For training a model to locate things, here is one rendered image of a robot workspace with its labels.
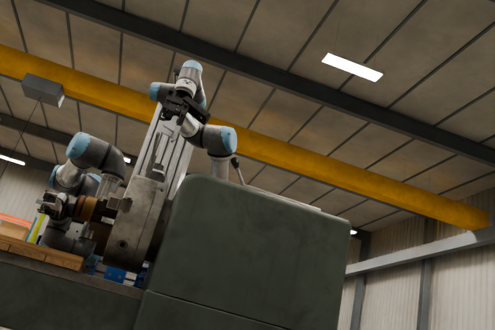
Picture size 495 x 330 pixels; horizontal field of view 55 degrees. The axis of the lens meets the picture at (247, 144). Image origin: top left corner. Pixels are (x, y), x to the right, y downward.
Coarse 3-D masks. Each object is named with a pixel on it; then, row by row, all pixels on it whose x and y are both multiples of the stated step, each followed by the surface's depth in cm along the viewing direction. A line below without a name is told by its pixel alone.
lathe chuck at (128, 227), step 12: (132, 180) 154; (144, 180) 157; (156, 180) 163; (132, 192) 149; (144, 192) 151; (132, 204) 147; (144, 204) 148; (120, 216) 145; (132, 216) 146; (144, 216) 147; (120, 228) 145; (132, 228) 145; (108, 240) 145; (132, 240) 145; (108, 252) 147; (120, 252) 146; (132, 252) 147; (108, 264) 152; (120, 264) 150
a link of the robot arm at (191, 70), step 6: (192, 60) 173; (186, 66) 171; (192, 66) 171; (198, 66) 173; (180, 72) 171; (186, 72) 169; (192, 72) 169; (198, 72) 172; (180, 78) 168; (186, 78) 167; (192, 78) 168; (198, 78) 171; (198, 84) 173
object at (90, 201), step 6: (78, 198) 155; (84, 198) 157; (90, 198) 157; (96, 198) 158; (78, 204) 154; (84, 204) 154; (90, 204) 155; (78, 210) 154; (84, 210) 154; (90, 210) 154; (72, 216) 157; (78, 216) 156; (84, 216) 154; (90, 216) 154; (96, 216) 156; (90, 222) 156
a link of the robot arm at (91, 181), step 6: (90, 174) 229; (84, 180) 225; (90, 180) 227; (96, 180) 228; (84, 186) 224; (90, 186) 225; (96, 186) 227; (78, 192) 224; (84, 192) 224; (90, 192) 225
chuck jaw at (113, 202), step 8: (104, 200) 152; (112, 200) 148; (120, 200) 149; (128, 200) 148; (96, 208) 153; (104, 208) 151; (112, 208) 147; (120, 208) 146; (128, 208) 147; (104, 216) 155; (112, 216) 153
